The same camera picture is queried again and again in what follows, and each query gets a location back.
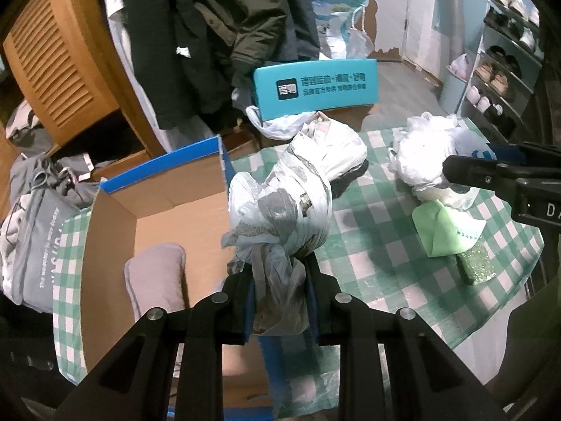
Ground grey soft cushion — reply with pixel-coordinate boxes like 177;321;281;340
124;243;187;321

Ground green glitter scrub sponge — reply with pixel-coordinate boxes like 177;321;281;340
455;238;495;285

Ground light green cloth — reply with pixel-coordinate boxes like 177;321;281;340
412;201;486;258

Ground white plastic bag bundle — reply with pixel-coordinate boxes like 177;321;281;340
221;112;367;336

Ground white mesh bath pouf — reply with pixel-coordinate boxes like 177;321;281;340
389;111;496;211

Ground black sock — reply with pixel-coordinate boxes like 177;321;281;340
330;160;369;199

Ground metal shoe rack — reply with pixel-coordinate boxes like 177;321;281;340
457;0;544;142

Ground green white checkered tablecloth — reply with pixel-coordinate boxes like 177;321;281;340
53;128;544;417

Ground blue-edged cardboard box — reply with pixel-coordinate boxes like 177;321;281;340
57;137;272;420

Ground light blue trash bin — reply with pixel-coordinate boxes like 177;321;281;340
438;67;467;114

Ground white plastic bag in box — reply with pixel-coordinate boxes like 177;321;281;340
244;106;316;142

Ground grey printed tote bag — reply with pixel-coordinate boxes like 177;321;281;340
1;153;98;314

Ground teal printed cardboard box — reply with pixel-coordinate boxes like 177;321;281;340
254;59;378;121

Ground blue white plastic bag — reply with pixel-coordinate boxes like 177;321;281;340
312;0;374;60

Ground dark hanging jackets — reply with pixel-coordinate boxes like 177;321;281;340
123;0;319;133

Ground wooden louvered cabinet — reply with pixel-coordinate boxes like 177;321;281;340
3;0;164;158

